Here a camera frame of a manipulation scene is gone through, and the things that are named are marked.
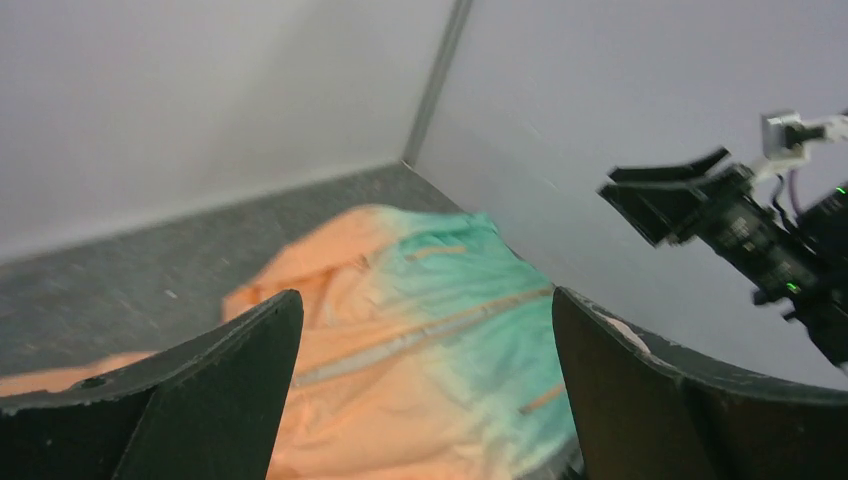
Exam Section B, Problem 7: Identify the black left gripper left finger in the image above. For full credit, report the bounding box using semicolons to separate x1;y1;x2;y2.
1;290;304;479

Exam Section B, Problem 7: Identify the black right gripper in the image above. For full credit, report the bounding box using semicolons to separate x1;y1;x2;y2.
598;147;848;313

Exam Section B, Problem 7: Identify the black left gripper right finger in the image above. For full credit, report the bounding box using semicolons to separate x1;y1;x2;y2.
552;287;847;479

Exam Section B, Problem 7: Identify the orange and teal jacket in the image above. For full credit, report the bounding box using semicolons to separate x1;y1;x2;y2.
1;205;576;479

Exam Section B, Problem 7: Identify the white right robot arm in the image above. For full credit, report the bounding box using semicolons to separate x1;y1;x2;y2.
598;147;847;369

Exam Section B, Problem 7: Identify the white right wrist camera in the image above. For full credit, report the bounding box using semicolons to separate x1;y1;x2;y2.
760;110;847;164

